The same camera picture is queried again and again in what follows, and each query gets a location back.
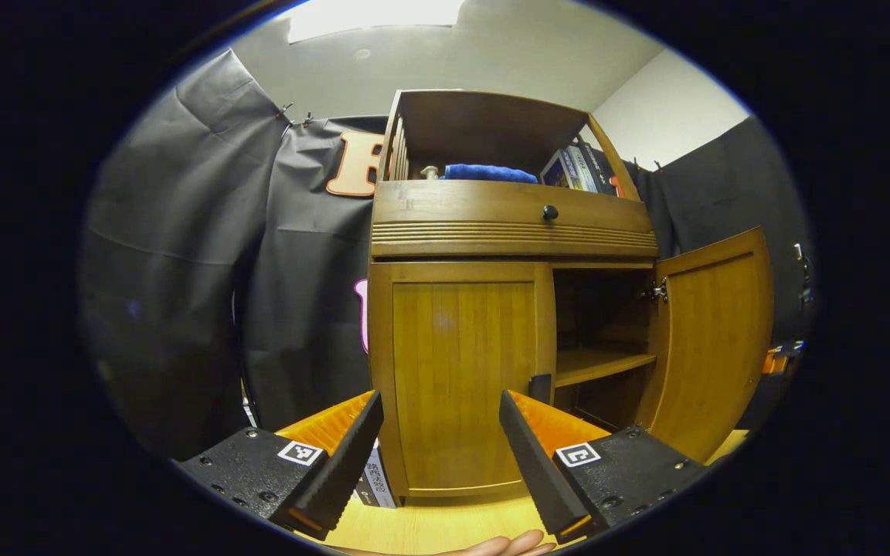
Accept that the wooden shoe cabinet door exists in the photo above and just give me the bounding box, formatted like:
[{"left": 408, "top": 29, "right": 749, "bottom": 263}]
[
  {"left": 368, "top": 261, "right": 559, "bottom": 500},
  {"left": 634, "top": 226, "right": 775, "bottom": 465}
]

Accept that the ceiling light panel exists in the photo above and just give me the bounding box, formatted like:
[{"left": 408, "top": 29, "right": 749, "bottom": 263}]
[{"left": 288, "top": 0, "right": 466, "bottom": 44}]

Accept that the blue folded towel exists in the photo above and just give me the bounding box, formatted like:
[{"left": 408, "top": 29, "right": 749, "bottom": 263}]
[{"left": 440, "top": 163, "right": 539, "bottom": 185}]

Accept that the wooden cabinet drawer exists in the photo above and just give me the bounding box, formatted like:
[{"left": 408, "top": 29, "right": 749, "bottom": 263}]
[{"left": 370, "top": 180, "right": 659, "bottom": 259}]

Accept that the wooden double-door shoe cabinet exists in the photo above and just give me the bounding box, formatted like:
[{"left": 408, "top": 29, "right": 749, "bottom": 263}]
[{"left": 366, "top": 89, "right": 670, "bottom": 504}]

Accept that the white printed box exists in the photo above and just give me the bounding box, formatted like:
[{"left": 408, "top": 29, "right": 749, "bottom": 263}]
[{"left": 353, "top": 438, "right": 398, "bottom": 510}]

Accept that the black backdrop cloth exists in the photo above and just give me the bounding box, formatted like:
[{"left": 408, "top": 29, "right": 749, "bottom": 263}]
[{"left": 80, "top": 48, "right": 814, "bottom": 462}]

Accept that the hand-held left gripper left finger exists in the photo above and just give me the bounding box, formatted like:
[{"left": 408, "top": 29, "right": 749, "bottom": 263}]
[{"left": 180, "top": 390, "right": 385, "bottom": 541}]

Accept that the dark blue book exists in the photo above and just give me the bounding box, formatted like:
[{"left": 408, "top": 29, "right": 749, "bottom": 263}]
[{"left": 539, "top": 149, "right": 574, "bottom": 189}]

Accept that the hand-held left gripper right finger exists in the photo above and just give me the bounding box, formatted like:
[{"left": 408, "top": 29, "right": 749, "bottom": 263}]
[{"left": 499, "top": 390, "right": 705, "bottom": 544}]

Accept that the wooden inner cabinet shelf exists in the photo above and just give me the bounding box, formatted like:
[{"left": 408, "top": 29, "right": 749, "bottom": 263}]
[{"left": 554, "top": 347, "right": 657, "bottom": 388}]

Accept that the grey book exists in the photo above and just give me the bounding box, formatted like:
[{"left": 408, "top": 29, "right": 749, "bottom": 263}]
[{"left": 561, "top": 147, "right": 599, "bottom": 193}]

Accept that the black book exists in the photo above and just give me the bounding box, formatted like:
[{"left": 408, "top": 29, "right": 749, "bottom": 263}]
[{"left": 576, "top": 141, "right": 620, "bottom": 196}]

